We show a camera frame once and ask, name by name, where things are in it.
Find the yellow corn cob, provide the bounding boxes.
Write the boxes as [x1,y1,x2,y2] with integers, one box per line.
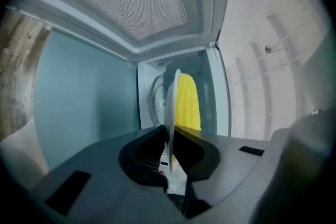
[174,72,202,132]

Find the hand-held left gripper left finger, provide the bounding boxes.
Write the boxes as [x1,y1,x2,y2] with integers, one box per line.
[118,125,169,188]

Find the round white plate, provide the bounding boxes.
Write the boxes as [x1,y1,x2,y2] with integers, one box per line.
[164,68,182,174]

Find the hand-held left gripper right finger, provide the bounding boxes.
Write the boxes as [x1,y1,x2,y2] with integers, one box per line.
[173,125,222,182]

